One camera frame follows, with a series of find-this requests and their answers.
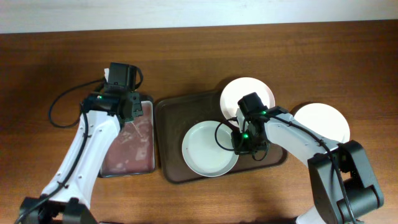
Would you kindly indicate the pale green plate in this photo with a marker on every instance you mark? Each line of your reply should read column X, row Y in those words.
column 204, row 149

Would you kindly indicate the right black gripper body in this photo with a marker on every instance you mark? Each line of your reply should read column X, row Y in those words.
column 246, row 142

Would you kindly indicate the black tray with soapy water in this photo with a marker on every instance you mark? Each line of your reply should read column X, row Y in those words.
column 133, row 150

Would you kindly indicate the pink plate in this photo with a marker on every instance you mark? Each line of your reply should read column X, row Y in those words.
column 239, row 88

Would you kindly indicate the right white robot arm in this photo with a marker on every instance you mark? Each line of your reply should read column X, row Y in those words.
column 344, row 185

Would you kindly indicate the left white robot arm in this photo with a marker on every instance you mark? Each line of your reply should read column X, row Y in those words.
column 103, row 114

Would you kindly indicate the large brown serving tray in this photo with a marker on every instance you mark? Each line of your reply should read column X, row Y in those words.
column 175, row 116

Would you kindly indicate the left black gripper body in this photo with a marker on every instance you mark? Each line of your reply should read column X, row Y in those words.
column 136, row 98

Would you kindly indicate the cream white plate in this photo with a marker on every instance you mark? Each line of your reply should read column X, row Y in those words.
column 324, row 120

